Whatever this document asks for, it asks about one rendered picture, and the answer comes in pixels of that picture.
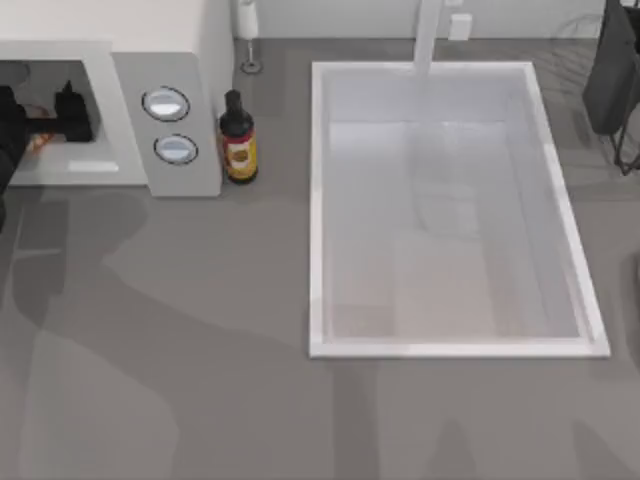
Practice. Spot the white wall socket box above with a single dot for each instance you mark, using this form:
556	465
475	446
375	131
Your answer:
459	27

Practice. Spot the small round microwave knob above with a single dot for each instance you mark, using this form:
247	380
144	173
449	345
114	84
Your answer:
175	149

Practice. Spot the orange item in microwave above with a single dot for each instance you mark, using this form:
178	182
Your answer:
38	145

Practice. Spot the tall white tap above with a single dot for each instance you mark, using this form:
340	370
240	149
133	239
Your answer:
426	35

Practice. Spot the large round microwave knob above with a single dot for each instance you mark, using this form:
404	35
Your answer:
165	104

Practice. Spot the white sink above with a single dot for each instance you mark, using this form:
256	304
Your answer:
450	225

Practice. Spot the dark bottle with yellow label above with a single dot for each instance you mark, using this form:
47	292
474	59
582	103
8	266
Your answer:
239	150

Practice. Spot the white cylinder on thin stand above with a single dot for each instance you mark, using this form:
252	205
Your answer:
248	20

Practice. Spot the pale microwave oven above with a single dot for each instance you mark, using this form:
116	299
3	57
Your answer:
170	70

